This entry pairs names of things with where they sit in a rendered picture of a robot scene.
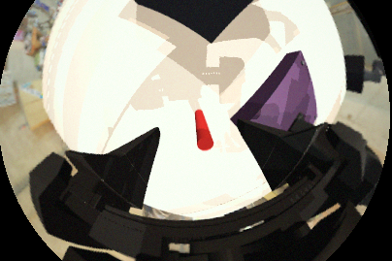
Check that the red peg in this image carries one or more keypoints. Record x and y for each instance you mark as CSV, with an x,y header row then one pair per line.
x,y
203,137

